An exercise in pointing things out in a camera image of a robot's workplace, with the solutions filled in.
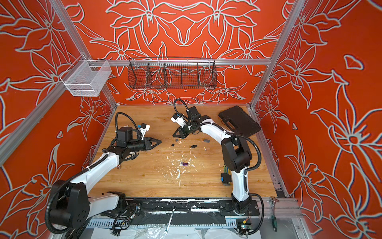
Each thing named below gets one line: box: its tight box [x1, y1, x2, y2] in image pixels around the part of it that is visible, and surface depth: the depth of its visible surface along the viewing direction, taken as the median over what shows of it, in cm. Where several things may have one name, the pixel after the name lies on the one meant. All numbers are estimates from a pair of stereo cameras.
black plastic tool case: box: [218, 105, 262, 137], surface depth 106 cm
